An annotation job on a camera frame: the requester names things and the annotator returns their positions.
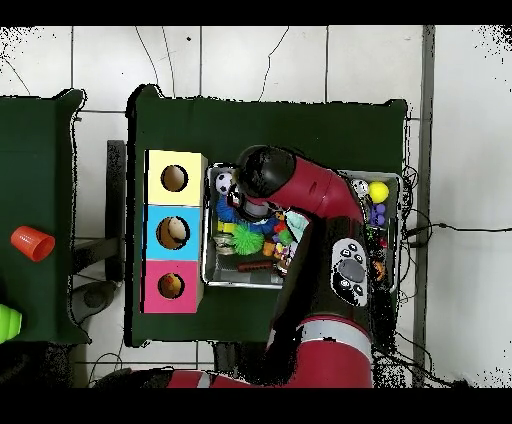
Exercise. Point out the large green spiky ball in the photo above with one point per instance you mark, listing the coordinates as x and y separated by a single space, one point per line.
246 239

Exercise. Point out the light blue muslin cloth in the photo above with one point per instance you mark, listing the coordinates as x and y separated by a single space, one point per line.
298 224

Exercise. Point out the yellow plush duck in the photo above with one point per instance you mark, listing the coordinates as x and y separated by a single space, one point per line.
171 284

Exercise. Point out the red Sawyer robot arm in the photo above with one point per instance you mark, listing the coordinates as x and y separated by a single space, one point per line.
312 188

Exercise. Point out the shallow mesh bin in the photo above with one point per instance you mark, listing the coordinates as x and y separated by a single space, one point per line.
228 276

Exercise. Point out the wooden box with three holes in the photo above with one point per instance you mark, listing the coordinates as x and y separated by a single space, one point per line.
188 192

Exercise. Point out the blue spiky ball with eyes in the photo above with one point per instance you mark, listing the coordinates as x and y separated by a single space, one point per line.
226 212

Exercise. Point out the yellow toy block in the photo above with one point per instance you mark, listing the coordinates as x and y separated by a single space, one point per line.
226 226

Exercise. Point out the crushed metal can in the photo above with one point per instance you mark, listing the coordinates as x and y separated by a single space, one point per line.
224 242

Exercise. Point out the small soccer ball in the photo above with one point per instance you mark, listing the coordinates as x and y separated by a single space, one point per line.
223 182

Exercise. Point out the dark green tablecloth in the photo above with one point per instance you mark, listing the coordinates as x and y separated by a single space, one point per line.
40 300
260 132

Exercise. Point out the purple toy building block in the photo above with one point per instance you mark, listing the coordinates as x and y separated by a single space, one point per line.
378 216

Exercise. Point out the yellow ball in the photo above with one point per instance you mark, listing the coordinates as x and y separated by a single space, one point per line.
378 192

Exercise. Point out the orange plastic cup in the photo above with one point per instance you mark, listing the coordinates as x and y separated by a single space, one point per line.
32 243

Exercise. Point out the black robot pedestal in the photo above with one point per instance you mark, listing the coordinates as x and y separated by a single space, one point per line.
232 356

